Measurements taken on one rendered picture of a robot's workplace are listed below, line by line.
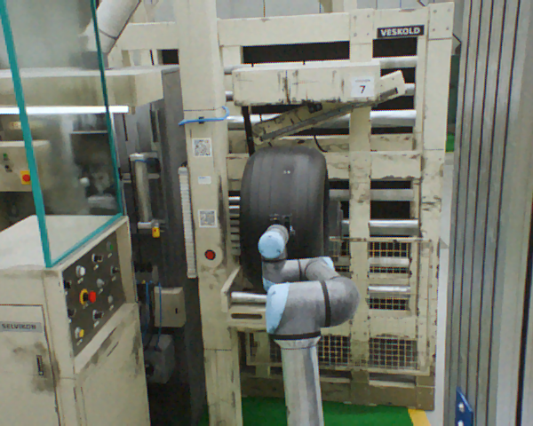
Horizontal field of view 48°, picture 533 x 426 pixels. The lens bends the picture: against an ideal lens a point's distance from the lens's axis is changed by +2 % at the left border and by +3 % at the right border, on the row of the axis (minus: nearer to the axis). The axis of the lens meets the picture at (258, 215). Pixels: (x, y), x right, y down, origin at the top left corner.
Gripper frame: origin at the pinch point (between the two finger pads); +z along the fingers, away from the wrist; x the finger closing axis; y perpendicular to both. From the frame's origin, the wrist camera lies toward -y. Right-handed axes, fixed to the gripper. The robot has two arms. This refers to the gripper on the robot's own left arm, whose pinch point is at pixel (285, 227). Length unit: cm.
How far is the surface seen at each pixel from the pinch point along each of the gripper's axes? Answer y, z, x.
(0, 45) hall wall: 140, 821, 622
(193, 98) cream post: 46, 17, 37
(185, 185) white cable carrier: 11.8, 21.8, 43.3
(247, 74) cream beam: 55, 43, 21
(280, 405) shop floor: -118, 85, 16
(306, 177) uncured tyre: 17.1, 9.5, -6.7
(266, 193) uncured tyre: 11.8, 5.1, 7.5
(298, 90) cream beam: 49, 43, -1
